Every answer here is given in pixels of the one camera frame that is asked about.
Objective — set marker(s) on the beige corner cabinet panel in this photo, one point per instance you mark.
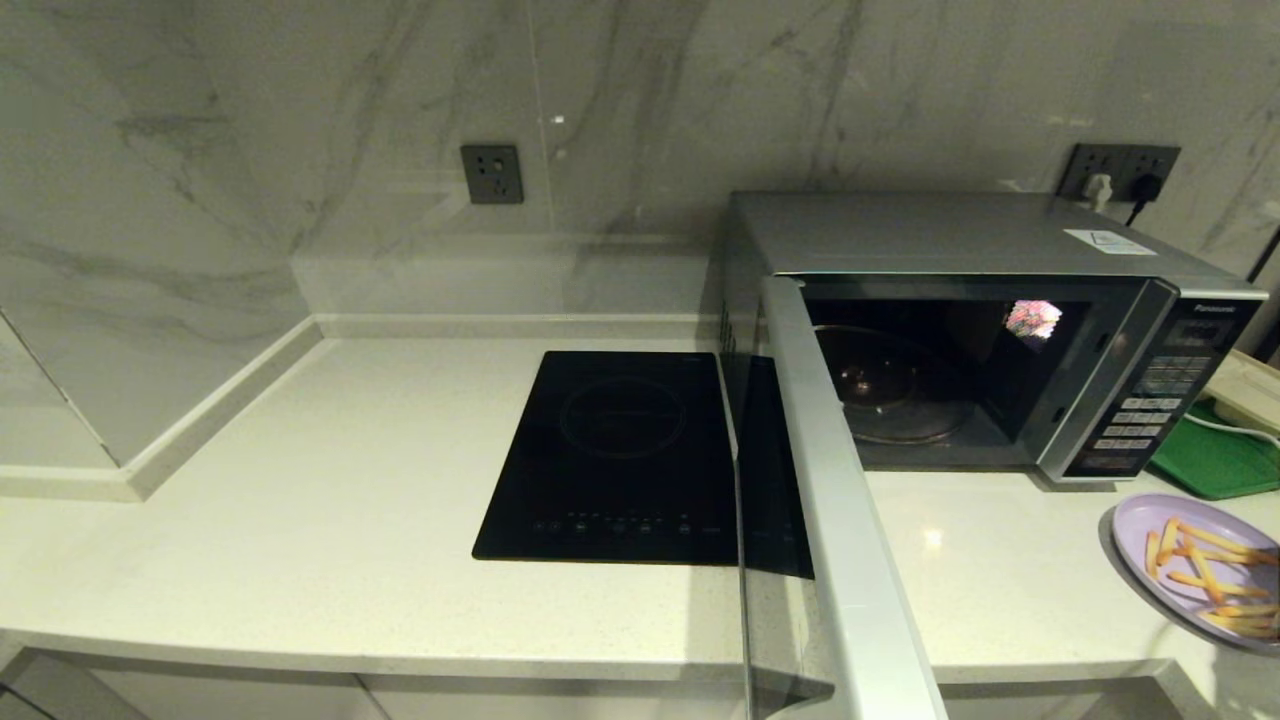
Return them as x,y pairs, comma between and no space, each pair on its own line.
70,690

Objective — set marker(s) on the white power plug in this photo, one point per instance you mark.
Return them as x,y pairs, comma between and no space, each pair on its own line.
1098,190

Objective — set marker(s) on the silver microwave oven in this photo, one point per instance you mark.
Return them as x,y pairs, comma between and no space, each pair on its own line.
900,230

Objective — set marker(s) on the grey double wall socket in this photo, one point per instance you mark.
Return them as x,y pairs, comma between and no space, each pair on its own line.
1120,165

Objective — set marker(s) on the grey single wall socket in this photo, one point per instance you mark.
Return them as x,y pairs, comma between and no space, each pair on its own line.
492,174

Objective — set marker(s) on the purple plate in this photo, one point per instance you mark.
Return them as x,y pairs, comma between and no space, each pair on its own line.
1135,535

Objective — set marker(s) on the beige power strip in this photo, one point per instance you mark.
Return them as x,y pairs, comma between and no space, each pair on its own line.
1250,390

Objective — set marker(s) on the orange french fry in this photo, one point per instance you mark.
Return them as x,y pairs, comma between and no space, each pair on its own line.
1215,540
1152,555
1250,608
1168,540
1182,578
1240,625
1207,578

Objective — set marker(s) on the green plastic tray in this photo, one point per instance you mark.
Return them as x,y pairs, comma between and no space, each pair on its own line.
1215,465

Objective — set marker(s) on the large beige cabinet drawer front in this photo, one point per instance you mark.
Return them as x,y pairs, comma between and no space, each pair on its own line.
550,700

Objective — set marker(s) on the black induction cooktop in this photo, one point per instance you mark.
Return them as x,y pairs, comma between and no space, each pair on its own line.
620,450

